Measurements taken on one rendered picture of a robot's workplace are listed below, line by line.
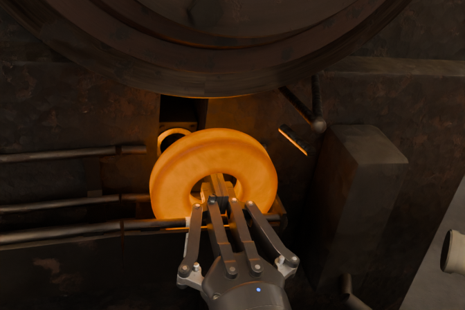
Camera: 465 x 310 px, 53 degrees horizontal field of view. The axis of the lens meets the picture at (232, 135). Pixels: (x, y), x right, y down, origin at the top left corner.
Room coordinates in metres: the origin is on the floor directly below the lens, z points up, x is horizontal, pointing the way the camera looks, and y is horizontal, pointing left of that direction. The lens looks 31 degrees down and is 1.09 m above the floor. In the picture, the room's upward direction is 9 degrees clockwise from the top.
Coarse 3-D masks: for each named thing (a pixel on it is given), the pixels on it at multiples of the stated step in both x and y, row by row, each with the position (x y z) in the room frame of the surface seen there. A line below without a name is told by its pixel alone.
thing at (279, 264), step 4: (280, 256) 0.36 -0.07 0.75; (276, 260) 0.36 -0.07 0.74; (280, 260) 0.35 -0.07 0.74; (276, 264) 0.35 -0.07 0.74; (280, 264) 0.35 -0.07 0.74; (284, 264) 0.35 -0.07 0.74; (276, 268) 0.35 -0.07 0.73; (280, 268) 0.35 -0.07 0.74; (284, 268) 0.35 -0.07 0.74; (288, 268) 0.35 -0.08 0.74; (292, 268) 0.35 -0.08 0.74; (296, 268) 0.35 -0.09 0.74; (284, 272) 0.34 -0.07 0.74; (288, 272) 0.35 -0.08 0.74; (292, 272) 0.35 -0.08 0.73; (284, 276) 0.34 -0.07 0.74; (288, 276) 0.35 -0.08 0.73
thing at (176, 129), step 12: (168, 96) 0.62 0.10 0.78; (168, 108) 0.58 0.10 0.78; (180, 108) 0.59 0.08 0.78; (192, 108) 0.59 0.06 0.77; (168, 120) 0.55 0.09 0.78; (180, 120) 0.55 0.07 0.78; (192, 120) 0.56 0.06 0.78; (168, 132) 0.54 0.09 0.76; (180, 132) 0.54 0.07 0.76; (192, 132) 0.55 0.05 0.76; (156, 156) 0.54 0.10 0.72
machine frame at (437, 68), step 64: (448, 0) 0.68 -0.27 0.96; (0, 64) 0.45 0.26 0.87; (64, 64) 0.47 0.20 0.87; (384, 64) 0.63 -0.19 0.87; (448, 64) 0.67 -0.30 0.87; (0, 128) 0.45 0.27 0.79; (64, 128) 0.47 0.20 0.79; (128, 128) 0.49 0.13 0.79; (256, 128) 0.55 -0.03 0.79; (384, 128) 0.61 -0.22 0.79; (448, 128) 0.64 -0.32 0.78; (0, 192) 0.45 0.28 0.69; (64, 192) 0.47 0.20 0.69; (128, 192) 0.49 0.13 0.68; (448, 192) 0.66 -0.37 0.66; (384, 256) 0.64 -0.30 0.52
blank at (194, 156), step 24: (192, 144) 0.45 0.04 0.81; (216, 144) 0.45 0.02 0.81; (240, 144) 0.46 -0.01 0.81; (168, 168) 0.43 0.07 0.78; (192, 168) 0.44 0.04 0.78; (216, 168) 0.45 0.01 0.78; (240, 168) 0.46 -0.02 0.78; (264, 168) 0.47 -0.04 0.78; (168, 192) 0.43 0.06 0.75; (240, 192) 0.47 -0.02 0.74; (264, 192) 0.47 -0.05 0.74; (168, 216) 0.43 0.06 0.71
